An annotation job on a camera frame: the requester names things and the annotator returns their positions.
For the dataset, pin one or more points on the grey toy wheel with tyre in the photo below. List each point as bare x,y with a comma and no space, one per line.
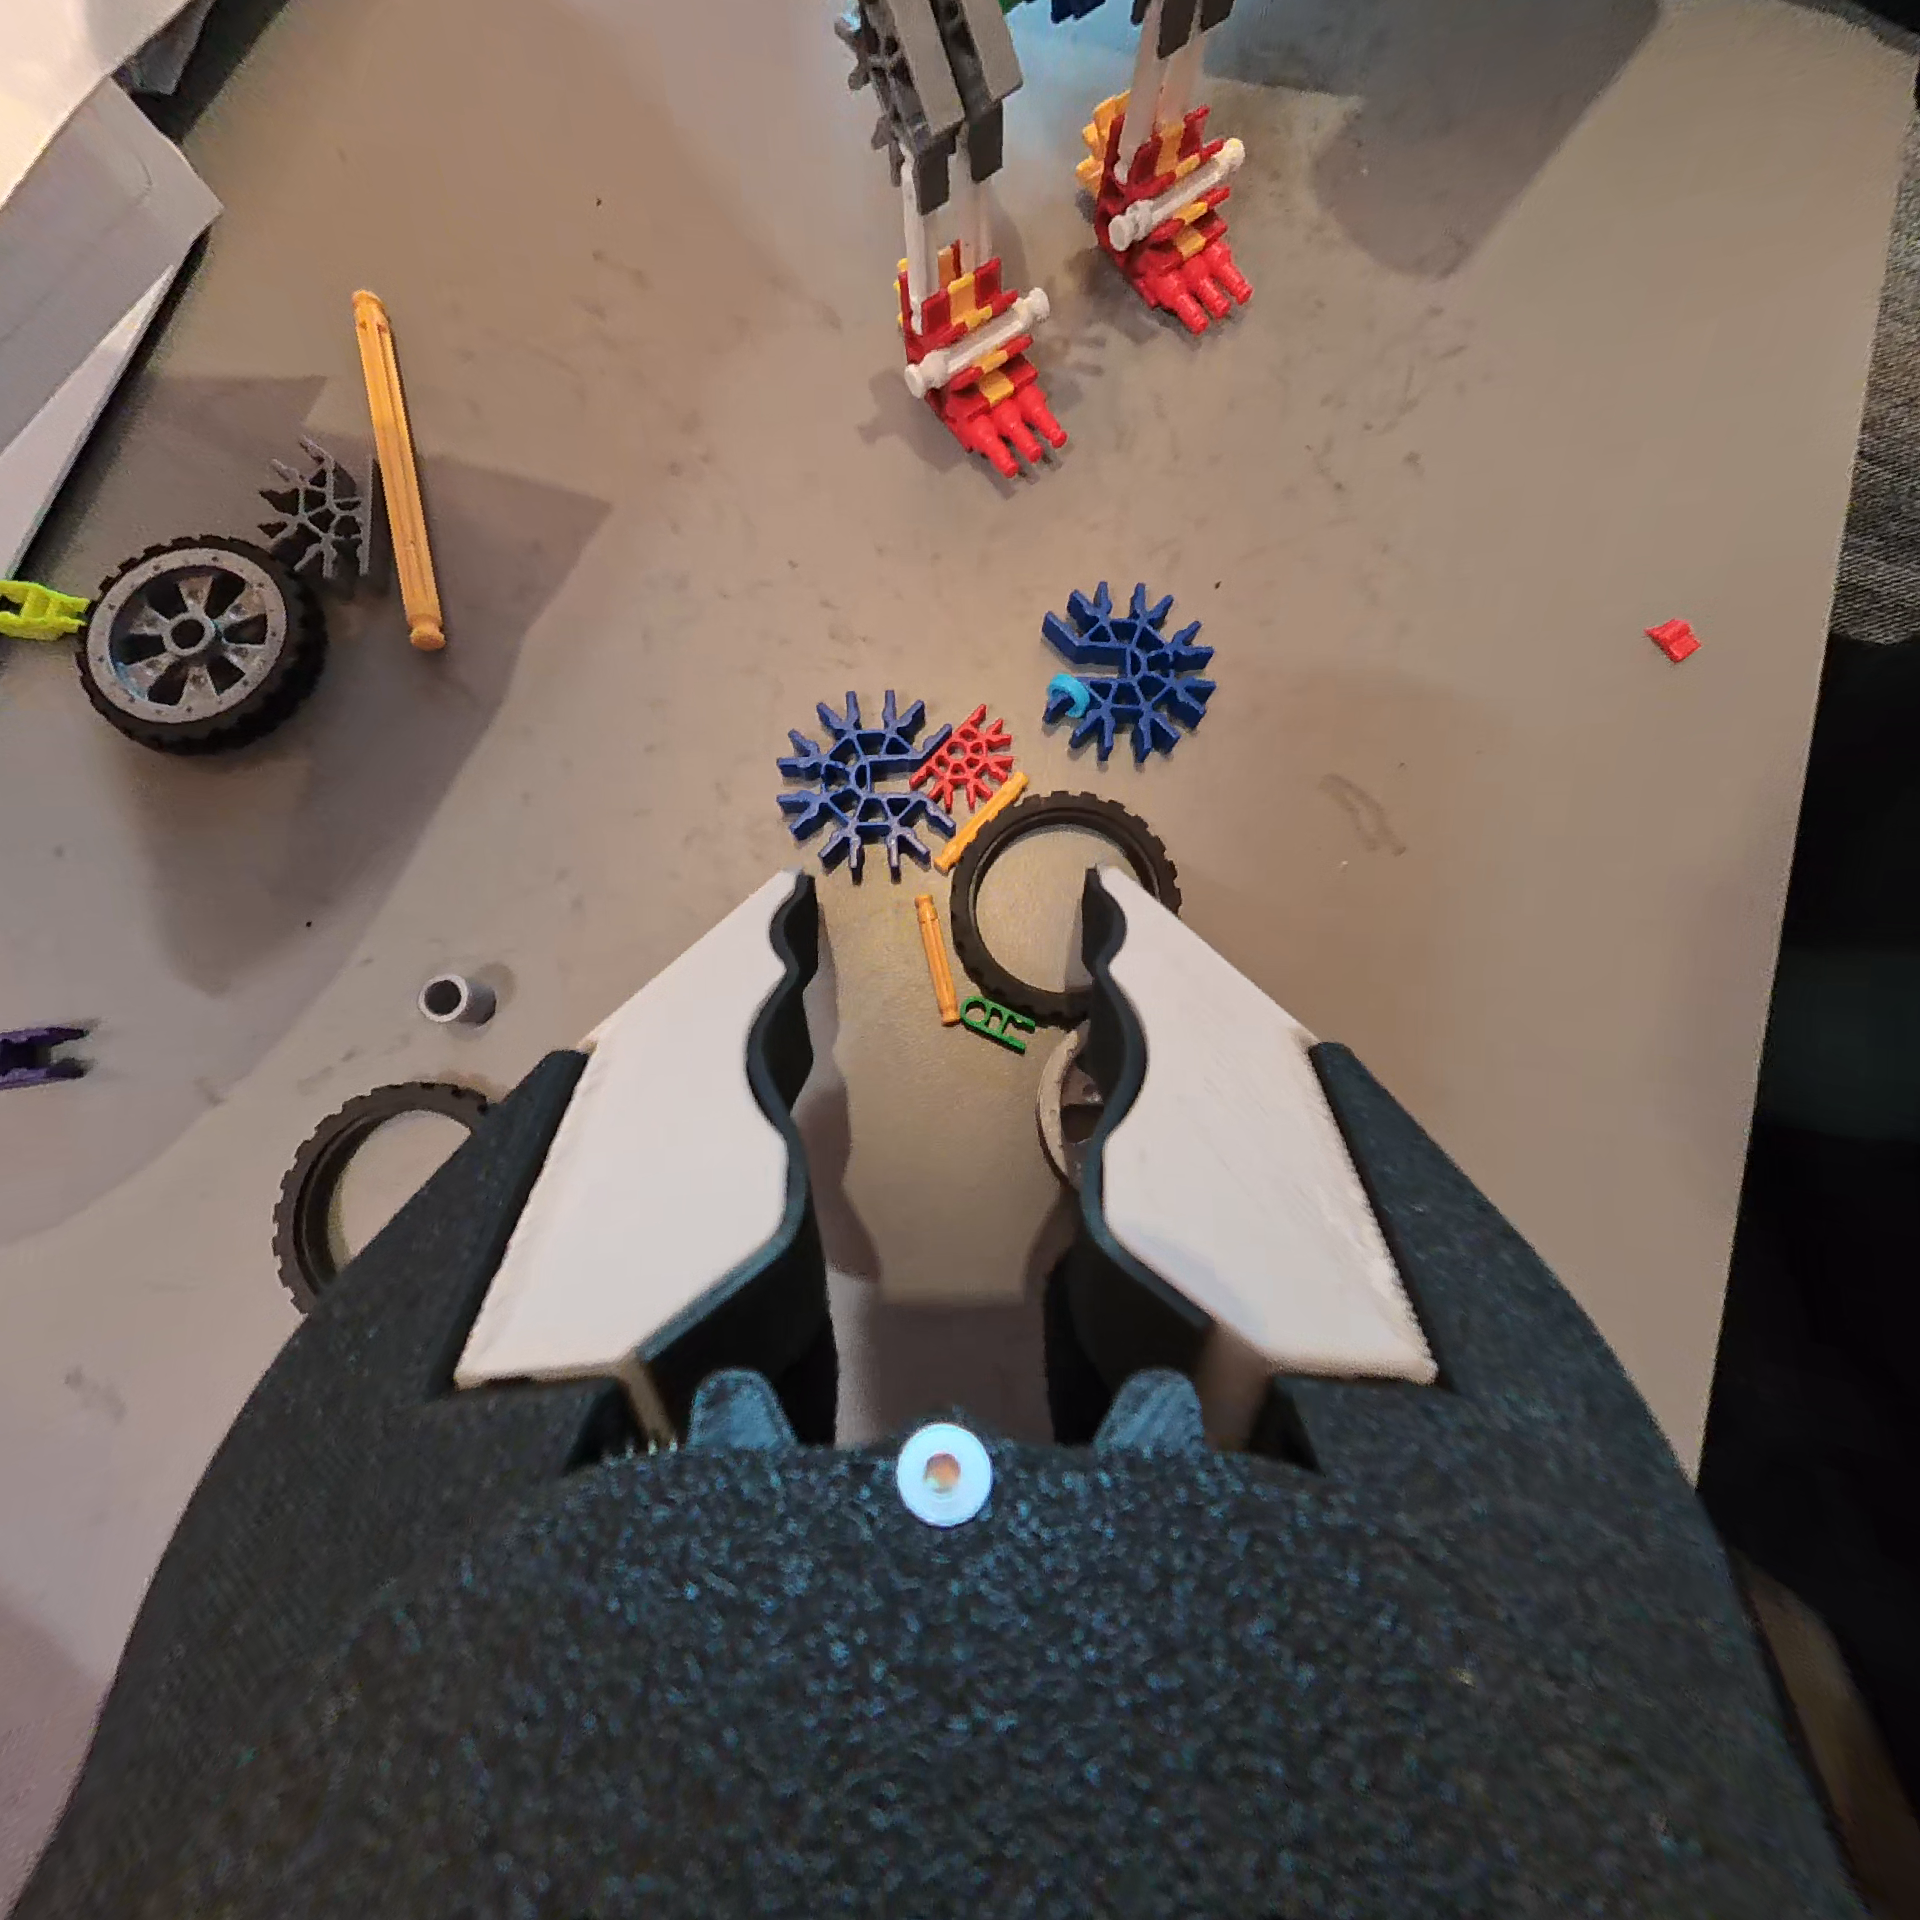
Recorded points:
226,600

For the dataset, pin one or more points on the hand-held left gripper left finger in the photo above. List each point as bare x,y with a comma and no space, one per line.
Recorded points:
645,1184

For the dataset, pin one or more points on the grey toy connector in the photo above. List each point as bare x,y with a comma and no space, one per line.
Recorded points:
330,517

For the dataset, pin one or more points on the colourful construction toy figure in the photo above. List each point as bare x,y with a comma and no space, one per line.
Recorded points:
983,381

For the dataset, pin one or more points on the small grey spacer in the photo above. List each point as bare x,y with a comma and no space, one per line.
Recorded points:
476,1002

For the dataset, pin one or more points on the grey toy wheel hub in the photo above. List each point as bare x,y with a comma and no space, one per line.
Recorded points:
1068,1124

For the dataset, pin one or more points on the blue snowflake toy connector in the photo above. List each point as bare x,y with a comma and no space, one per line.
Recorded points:
1141,660
859,780

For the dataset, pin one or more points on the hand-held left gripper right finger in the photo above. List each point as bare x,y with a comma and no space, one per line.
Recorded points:
1244,1171

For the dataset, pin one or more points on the white paper sheet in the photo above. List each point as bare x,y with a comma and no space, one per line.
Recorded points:
90,224

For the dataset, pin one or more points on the purple toy connector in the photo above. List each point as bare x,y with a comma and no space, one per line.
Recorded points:
37,1055

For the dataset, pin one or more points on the red toy connector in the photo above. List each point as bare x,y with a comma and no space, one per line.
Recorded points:
969,757

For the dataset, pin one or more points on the small green toy connector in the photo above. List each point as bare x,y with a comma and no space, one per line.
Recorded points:
997,1024

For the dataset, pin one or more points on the lime green toy connector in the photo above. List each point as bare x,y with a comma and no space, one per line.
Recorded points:
37,609

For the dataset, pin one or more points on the long yellow toy rod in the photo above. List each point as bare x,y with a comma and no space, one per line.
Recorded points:
399,464

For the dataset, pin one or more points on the black rubber toy tyre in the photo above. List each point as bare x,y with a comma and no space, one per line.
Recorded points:
1051,819
307,1184

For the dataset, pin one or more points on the short yellow toy rod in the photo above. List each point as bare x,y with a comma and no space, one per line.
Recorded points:
980,821
938,961

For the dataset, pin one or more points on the small red toy piece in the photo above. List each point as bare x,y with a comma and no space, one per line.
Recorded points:
1670,642

